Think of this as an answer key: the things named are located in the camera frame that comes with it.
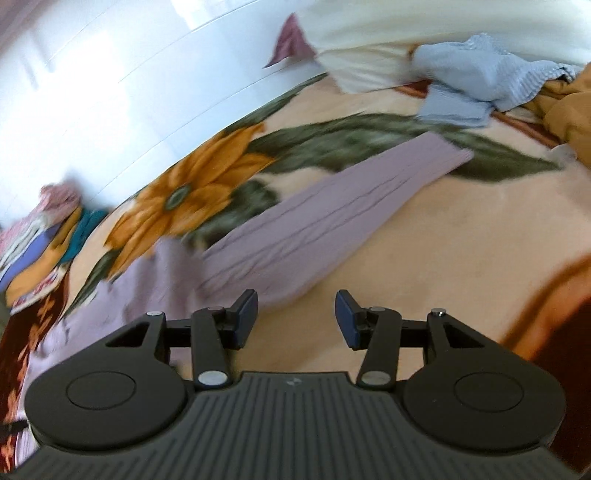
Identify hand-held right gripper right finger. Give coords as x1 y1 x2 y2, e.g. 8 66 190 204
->
335 289 486 389

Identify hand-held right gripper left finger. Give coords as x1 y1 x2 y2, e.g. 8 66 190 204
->
105 289 259 389

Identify lilac knitted garment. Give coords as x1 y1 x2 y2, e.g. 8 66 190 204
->
32 131 476 370

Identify floral plush blanket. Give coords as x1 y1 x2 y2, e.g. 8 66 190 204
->
0 69 591 467

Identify teal folded garment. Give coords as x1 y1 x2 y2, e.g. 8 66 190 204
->
58 209 112 269

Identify orange folded garment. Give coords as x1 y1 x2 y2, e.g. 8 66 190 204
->
7 208 86 303

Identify purple folded garment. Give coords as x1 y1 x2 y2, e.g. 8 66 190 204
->
0 231 61 289

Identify pink patterned folded garment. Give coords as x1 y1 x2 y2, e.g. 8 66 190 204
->
0 181 83 259

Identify mauve cloth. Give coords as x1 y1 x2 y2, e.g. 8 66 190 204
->
263 13 320 69

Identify light blue ribbed garment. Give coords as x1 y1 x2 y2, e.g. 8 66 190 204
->
412 33 584 130

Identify white pillow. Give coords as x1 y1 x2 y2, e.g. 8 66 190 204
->
300 0 591 94

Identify mustard yellow garment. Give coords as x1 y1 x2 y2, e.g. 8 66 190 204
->
521 60 591 158

